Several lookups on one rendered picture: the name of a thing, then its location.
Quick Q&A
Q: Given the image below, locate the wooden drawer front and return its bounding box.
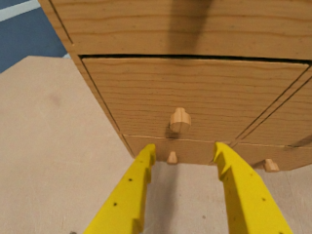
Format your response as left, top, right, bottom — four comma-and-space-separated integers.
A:
231, 142, 312, 173
83, 54, 306, 140
242, 76, 312, 145
123, 135, 230, 165
52, 0, 312, 49

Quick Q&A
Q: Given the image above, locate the brown chest of drawers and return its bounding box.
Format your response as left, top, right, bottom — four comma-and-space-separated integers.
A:
38, 0, 312, 159

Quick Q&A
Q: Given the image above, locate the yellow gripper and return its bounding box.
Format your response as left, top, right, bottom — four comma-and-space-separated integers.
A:
83, 142, 293, 234

